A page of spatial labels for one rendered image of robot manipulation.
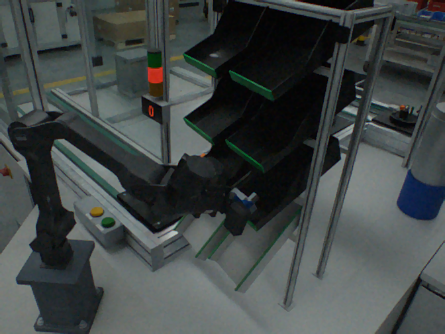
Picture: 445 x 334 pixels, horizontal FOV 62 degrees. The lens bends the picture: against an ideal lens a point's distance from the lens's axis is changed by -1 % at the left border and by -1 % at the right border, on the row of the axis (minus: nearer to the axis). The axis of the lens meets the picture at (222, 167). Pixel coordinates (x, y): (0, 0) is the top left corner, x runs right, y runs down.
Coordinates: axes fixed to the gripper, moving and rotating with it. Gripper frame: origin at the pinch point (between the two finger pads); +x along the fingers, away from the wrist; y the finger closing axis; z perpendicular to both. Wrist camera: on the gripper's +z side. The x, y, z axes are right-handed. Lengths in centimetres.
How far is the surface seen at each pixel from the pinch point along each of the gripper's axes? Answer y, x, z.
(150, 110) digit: 65, 12, -4
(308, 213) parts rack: -7.4, 17.7, 0.1
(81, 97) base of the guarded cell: 173, 26, -37
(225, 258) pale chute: 6.2, 12.2, -23.7
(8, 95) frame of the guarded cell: 121, -24, -24
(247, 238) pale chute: 4.5, 15.7, -16.2
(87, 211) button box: 51, -9, -37
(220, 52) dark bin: 18.3, -2.3, 27.1
